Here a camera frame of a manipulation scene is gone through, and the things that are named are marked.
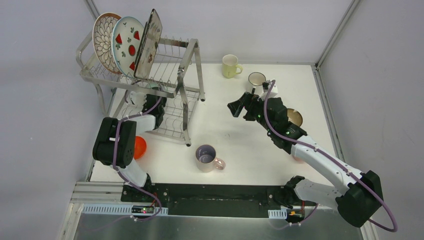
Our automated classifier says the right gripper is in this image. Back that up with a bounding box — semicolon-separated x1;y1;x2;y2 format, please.
227;91;275;134

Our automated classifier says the mint green bowl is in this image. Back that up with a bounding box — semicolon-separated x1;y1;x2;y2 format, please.
146;82;163;91

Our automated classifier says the orange plastic bowl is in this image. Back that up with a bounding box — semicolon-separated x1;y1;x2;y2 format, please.
133;136;147;160

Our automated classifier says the brown patterned small bowl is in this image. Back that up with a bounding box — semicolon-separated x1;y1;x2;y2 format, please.
287;108;303;127

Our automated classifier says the square flower pattern plate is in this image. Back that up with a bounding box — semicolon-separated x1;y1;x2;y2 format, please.
134;8;163;79

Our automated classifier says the watermelon pattern round plate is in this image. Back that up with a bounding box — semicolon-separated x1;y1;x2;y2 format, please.
111;16;144;78

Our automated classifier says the floral petal brown-rim plate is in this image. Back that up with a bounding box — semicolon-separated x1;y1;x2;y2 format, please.
92;12;121;74

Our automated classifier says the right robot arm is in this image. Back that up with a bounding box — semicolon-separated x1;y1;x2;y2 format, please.
227;92;383;228

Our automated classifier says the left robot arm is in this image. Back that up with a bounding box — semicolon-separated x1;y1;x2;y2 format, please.
92;94;167;203

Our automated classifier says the stainless steel dish rack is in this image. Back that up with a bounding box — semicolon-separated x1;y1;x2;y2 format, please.
75;33;206;147

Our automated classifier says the white mug dark rim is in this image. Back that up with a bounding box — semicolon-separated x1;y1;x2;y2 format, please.
246;72;266;95

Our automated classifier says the yellow mug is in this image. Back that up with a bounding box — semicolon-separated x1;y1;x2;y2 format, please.
221;54;243;79

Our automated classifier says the pink iridescent mug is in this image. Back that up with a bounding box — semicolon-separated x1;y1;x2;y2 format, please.
195;144;226;173

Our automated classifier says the pink cup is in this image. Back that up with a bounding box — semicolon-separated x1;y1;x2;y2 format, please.
293;156;304;163

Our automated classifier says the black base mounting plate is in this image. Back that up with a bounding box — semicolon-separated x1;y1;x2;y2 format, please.
120;182;316;220

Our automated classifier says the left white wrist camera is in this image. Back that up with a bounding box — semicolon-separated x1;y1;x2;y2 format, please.
128;91;147;107

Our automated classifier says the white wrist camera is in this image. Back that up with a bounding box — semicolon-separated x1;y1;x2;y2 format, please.
260;80;279;101
128;91;147;107

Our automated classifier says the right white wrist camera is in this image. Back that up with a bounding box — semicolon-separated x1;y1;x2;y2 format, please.
260;80;279;101

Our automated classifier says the aluminium frame rail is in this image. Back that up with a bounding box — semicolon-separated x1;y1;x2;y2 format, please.
311;65;345;162

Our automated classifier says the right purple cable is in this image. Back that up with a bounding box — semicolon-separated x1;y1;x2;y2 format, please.
263;79;398;233

